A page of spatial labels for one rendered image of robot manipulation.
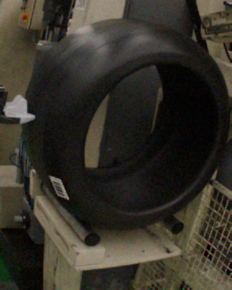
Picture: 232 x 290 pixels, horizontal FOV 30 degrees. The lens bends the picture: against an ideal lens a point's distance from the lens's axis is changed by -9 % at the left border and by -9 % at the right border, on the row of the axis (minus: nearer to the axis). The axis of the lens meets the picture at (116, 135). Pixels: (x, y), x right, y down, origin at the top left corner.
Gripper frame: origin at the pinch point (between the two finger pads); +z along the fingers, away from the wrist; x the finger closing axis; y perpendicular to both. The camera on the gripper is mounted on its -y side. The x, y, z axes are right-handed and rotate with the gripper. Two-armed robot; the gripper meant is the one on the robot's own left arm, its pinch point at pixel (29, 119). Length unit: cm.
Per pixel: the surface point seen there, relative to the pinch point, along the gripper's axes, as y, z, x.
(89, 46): 20.9, 8.5, -5.2
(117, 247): -35.7, 33.4, -3.8
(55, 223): -31.8, 15.3, 4.4
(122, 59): 19.8, 14.2, -11.7
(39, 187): -28.4, 15.9, 22.4
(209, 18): 39, 58, 14
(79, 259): -34.7, 16.6, -12.1
